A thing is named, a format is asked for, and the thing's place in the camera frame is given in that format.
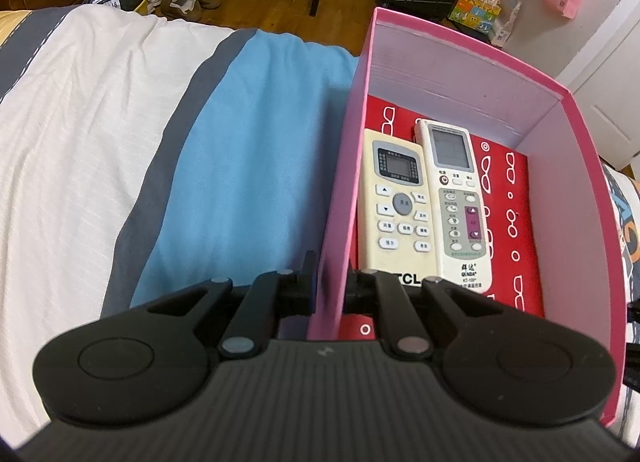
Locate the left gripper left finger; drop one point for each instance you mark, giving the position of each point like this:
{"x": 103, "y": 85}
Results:
{"x": 272, "y": 297}

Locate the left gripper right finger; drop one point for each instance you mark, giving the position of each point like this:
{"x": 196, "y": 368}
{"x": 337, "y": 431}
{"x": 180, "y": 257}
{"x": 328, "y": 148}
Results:
{"x": 376, "y": 305}

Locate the cream TCL remote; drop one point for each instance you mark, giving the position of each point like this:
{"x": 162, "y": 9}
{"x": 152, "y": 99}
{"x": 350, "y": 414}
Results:
{"x": 395, "y": 224}

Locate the cream remote with keys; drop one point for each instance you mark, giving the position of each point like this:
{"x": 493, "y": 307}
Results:
{"x": 457, "y": 202}

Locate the pink storage box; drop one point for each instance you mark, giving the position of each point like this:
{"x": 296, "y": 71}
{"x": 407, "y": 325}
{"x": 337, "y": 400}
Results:
{"x": 553, "y": 231}

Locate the striped bed sheet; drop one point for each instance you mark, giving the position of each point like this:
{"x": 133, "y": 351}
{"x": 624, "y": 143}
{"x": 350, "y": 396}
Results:
{"x": 140, "y": 156}

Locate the pair of shoes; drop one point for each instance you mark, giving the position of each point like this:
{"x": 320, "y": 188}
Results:
{"x": 189, "y": 10}

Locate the colourful tissue box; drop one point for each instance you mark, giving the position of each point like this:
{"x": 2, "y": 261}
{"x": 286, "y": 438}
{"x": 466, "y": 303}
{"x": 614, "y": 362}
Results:
{"x": 479, "y": 15}

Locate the white door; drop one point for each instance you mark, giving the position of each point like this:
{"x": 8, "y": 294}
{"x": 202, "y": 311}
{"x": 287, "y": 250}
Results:
{"x": 604, "y": 78}

